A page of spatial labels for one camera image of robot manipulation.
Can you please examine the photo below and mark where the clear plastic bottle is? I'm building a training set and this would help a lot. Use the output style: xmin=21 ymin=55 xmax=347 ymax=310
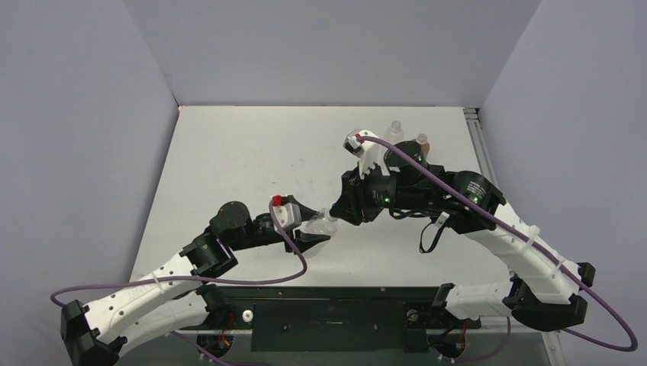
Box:
xmin=295 ymin=208 xmax=338 ymax=239

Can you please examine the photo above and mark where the blue white bottle cap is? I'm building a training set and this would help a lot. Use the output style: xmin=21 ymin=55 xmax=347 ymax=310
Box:
xmin=324 ymin=208 xmax=339 ymax=222

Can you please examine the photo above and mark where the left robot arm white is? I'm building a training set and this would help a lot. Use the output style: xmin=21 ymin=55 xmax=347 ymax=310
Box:
xmin=60 ymin=196 xmax=337 ymax=365

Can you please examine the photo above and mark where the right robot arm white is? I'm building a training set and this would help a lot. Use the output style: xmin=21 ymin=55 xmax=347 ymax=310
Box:
xmin=330 ymin=136 xmax=595 ymax=332

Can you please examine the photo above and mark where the tea bottle red label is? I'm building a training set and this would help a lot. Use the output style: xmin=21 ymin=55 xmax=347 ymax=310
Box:
xmin=415 ymin=133 xmax=430 ymax=159

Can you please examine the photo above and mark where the clear empty bottle upright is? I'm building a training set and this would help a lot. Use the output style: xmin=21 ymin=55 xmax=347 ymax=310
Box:
xmin=383 ymin=120 xmax=404 ymax=146

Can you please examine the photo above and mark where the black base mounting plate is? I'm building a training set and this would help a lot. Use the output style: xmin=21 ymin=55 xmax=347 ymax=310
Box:
xmin=183 ymin=286 xmax=482 ymax=353

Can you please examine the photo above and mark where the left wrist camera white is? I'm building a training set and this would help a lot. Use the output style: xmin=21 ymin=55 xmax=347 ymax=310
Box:
xmin=269 ymin=195 xmax=303 ymax=236

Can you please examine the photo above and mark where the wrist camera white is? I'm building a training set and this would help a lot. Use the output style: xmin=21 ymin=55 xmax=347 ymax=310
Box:
xmin=343 ymin=129 xmax=381 ymax=179
xmin=269 ymin=195 xmax=303 ymax=236

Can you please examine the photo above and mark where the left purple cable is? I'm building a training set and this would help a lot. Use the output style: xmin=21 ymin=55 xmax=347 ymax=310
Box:
xmin=50 ymin=199 xmax=308 ymax=308

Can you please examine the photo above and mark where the purple cable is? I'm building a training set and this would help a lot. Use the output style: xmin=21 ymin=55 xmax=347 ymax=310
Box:
xmin=356 ymin=135 xmax=639 ymax=353
xmin=50 ymin=199 xmax=308 ymax=308

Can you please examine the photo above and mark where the black cable loop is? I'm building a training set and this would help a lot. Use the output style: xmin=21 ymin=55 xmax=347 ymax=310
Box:
xmin=389 ymin=209 xmax=453 ymax=255

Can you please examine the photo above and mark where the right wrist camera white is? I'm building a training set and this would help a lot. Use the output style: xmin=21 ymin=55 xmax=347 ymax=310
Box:
xmin=343 ymin=129 xmax=381 ymax=179

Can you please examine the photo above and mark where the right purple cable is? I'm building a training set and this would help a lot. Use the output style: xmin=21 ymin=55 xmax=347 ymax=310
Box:
xmin=356 ymin=135 xmax=639 ymax=353

